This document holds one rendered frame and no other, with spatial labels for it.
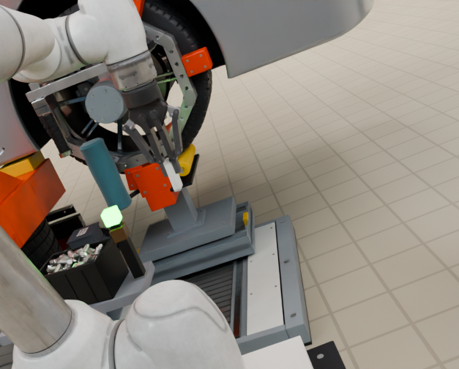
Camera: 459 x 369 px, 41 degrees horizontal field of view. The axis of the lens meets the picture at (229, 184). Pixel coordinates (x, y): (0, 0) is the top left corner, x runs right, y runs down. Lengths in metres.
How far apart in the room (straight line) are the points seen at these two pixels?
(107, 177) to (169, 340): 1.25
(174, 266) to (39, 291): 1.49
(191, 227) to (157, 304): 1.48
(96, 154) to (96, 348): 1.19
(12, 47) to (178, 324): 0.48
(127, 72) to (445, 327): 1.14
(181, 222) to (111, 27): 1.41
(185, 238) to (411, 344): 1.00
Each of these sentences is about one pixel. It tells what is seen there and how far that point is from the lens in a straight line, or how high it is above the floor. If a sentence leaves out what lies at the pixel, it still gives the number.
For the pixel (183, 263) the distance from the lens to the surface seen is 2.42.
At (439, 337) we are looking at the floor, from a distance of 1.83.
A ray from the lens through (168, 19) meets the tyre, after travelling 2.22.
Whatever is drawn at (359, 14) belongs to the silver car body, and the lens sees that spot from 2.29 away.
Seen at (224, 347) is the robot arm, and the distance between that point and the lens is 1.03.
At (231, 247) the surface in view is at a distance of 2.38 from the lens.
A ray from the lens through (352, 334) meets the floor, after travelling 1.93.
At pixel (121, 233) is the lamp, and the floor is 0.59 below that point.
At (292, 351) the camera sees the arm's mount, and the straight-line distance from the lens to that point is 1.25.
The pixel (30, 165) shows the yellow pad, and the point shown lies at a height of 0.70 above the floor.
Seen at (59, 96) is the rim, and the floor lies 0.90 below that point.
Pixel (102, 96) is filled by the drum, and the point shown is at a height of 0.88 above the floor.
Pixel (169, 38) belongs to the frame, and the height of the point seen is 0.96.
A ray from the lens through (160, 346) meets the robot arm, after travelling 0.99.
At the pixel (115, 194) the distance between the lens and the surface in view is 2.19.
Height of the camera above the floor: 1.11
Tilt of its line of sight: 19 degrees down
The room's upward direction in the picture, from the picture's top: 22 degrees counter-clockwise
